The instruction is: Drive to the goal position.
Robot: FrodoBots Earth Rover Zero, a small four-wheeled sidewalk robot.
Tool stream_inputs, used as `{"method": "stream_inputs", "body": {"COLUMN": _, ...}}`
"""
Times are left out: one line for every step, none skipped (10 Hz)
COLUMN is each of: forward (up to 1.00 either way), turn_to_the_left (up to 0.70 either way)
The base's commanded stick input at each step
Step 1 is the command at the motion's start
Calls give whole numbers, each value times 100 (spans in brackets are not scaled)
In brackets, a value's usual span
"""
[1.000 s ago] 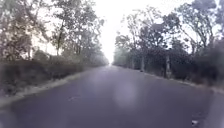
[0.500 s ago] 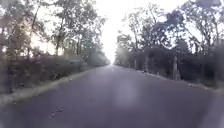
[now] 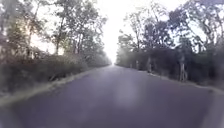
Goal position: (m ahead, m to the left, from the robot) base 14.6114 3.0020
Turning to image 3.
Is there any grey asphalt road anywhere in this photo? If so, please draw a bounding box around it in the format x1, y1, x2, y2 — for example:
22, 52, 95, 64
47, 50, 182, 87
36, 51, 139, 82
0, 64, 224, 128

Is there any row of trees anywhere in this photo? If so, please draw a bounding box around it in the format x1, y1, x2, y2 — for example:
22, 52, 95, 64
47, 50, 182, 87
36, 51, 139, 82
0, 0, 113, 94
115, 0, 224, 88

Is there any dirt verge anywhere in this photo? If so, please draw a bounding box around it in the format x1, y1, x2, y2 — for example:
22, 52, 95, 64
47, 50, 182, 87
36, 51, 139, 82
0, 67, 101, 108
139, 69, 224, 96

